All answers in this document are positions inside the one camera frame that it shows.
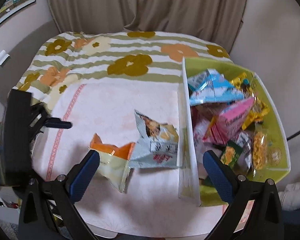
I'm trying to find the grey rice cracker bag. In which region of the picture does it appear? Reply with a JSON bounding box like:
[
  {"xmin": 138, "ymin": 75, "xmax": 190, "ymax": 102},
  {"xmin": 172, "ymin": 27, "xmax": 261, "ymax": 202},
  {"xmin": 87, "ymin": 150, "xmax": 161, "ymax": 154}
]
[{"xmin": 129, "ymin": 111, "xmax": 179, "ymax": 169}]

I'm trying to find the white plastic bag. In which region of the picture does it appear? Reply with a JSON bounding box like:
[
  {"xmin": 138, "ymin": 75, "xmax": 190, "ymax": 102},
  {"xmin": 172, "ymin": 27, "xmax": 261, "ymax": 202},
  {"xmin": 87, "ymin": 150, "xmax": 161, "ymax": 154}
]
[{"xmin": 278, "ymin": 182, "xmax": 300, "ymax": 211}]

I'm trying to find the dark green snack bar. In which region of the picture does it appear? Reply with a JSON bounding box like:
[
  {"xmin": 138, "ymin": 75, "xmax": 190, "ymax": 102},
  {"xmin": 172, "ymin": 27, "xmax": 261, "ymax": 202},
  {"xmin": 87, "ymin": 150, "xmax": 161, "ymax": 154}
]
[{"xmin": 220, "ymin": 140, "xmax": 243, "ymax": 170}]

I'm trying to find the floral striped green quilt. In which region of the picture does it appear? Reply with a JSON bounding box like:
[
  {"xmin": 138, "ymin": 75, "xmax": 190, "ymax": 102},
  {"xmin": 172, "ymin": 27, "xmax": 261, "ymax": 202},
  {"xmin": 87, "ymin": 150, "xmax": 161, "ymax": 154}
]
[{"xmin": 14, "ymin": 31, "xmax": 231, "ymax": 112}]

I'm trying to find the packaged waffle clear wrapper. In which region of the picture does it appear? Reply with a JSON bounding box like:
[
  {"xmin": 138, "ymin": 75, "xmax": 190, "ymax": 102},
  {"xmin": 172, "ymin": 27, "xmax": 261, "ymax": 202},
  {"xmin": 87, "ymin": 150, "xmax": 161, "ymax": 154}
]
[{"xmin": 252, "ymin": 129, "xmax": 268, "ymax": 170}]

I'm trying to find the white wall socket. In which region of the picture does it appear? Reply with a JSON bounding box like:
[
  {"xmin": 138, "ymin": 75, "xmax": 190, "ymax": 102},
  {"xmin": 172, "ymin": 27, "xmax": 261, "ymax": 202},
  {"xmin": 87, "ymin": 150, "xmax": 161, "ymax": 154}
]
[{"xmin": 0, "ymin": 50, "xmax": 10, "ymax": 66}]

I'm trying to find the green cardboard snack box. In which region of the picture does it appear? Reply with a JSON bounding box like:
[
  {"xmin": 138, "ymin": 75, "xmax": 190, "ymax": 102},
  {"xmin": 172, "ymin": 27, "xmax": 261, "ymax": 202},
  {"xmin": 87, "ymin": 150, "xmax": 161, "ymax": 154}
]
[{"xmin": 178, "ymin": 57, "xmax": 291, "ymax": 206}]

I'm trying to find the blue white chip bag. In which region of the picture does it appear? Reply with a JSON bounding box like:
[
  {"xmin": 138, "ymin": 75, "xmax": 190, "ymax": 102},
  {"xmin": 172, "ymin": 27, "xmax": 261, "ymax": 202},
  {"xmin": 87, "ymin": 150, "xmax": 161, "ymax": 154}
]
[{"xmin": 187, "ymin": 69, "xmax": 244, "ymax": 106}]

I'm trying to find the beige curtain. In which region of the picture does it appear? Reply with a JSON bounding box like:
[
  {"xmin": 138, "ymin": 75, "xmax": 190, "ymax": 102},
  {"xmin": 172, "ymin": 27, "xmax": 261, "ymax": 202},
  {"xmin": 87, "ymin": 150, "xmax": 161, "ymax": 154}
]
[{"xmin": 47, "ymin": 0, "xmax": 247, "ymax": 51}]

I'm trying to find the yellow snack bag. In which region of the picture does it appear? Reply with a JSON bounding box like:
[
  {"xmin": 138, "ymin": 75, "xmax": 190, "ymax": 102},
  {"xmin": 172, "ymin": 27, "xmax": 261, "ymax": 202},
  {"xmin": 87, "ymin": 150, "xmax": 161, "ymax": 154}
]
[{"xmin": 230, "ymin": 72, "xmax": 270, "ymax": 130}]

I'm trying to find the grey padded headboard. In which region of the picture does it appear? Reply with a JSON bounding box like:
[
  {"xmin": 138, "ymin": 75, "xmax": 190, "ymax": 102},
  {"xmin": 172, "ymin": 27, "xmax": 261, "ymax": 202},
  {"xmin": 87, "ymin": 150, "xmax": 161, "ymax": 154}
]
[{"xmin": 0, "ymin": 21, "xmax": 59, "ymax": 105}]

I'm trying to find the orange cream snack bag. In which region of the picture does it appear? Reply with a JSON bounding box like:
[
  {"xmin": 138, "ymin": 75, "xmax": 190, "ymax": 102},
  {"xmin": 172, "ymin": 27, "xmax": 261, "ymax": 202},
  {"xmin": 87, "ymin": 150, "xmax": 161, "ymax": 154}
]
[{"xmin": 89, "ymin": 133, "xmax": 135, "ymax": 193}]

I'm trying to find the pink snack bag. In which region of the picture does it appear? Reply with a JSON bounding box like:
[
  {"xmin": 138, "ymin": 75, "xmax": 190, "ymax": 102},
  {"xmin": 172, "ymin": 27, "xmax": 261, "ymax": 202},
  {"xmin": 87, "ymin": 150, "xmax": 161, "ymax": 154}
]
[{"xmin": 193, "ymin": 98, "xmax": 254, "ymax": 145}]

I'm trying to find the brown white snack bag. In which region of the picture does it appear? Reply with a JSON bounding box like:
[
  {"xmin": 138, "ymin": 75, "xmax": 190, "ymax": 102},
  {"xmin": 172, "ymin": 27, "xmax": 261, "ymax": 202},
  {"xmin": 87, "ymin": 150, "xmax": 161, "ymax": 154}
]
[{"xmin": 236, "ymin": 131, "xmax": 253, "ymax": 174}]

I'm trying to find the black curved cable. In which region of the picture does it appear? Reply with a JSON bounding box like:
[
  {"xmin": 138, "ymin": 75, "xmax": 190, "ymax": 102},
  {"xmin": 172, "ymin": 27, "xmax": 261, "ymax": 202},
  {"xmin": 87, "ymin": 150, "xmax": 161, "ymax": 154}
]
[{"xmin": 285, "ymin": 123, "xmax": 300, "ymax": 141}]

